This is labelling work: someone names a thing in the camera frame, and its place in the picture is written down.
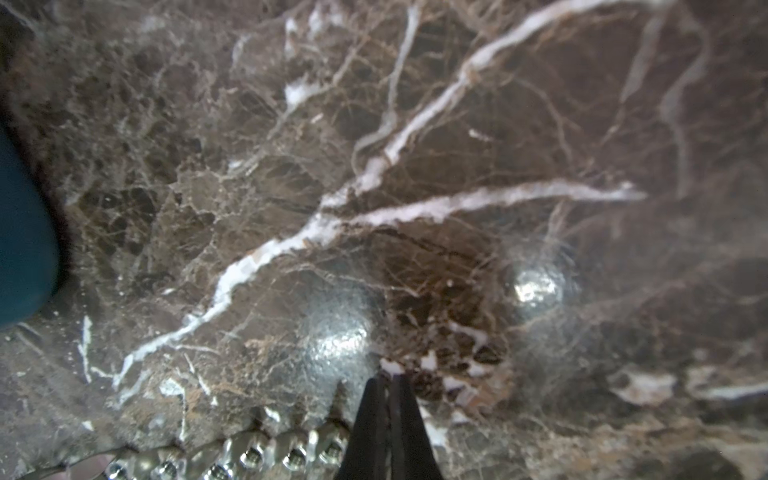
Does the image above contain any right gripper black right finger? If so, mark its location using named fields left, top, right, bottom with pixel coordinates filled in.
left=389, top=375, right=444, bottom=480

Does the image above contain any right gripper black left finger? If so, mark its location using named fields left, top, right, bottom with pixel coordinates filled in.
left=335, top=376, right=388, bottom=480

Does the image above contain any teal plastic storage box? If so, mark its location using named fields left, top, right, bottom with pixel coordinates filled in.
left=1, top=130, right=61, bottom=327

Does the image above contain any row of table wing nuts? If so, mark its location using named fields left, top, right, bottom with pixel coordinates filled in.
left=95, top=420, right=350, bottom=479

